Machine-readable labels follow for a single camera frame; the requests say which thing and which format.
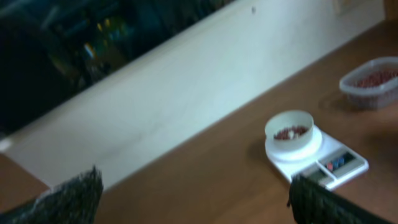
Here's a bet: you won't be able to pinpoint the white digital kitchen scale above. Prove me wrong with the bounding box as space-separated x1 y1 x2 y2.
265 126 369 191

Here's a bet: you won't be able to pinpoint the red beans in bowl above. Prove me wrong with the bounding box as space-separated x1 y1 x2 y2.
274 126 308 141

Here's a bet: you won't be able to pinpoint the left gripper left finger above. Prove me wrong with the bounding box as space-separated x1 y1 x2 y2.
1 167 104 224

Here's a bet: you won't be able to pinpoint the white round bowl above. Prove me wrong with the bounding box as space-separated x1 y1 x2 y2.
264 110 315 151

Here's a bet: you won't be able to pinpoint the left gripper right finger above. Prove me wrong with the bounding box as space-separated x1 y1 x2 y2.
287 175 390 224

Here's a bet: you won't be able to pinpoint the clear plastic container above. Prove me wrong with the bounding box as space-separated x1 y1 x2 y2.
339 57 397 110

